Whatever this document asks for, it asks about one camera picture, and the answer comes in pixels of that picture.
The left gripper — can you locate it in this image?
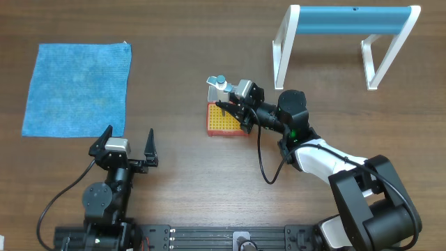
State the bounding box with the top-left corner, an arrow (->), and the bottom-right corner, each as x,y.
88,125 -> 160,174

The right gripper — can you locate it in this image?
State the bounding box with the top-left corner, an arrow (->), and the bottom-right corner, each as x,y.
215,82 -> 265,135

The white pipette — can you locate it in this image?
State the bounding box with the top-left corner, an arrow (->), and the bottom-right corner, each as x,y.
206,74 -> 235,118

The red and yellow tip box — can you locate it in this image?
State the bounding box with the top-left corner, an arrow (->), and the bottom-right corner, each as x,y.
206,84 -> 249,137

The blue cloth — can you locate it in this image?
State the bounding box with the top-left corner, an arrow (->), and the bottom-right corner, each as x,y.
21,42 -> 133,139

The white and blue stand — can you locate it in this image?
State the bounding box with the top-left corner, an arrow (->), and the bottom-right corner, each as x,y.
272,4 -> 422,91

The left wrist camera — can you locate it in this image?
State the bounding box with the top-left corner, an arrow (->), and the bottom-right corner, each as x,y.
104,137 -> 132,156

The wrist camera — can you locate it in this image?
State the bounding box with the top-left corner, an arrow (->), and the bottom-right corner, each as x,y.
104,137 -> 132,156
233,79 -> 254,102

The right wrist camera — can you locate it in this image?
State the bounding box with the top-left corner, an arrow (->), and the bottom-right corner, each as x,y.
233,79 -> 254,102

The black cable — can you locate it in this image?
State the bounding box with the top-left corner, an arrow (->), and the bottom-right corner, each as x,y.
36,158 -> 98,251
247,106 -> 421,251

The mounting rail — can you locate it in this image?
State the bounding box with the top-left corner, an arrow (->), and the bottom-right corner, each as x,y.
54,224 -> 321,251

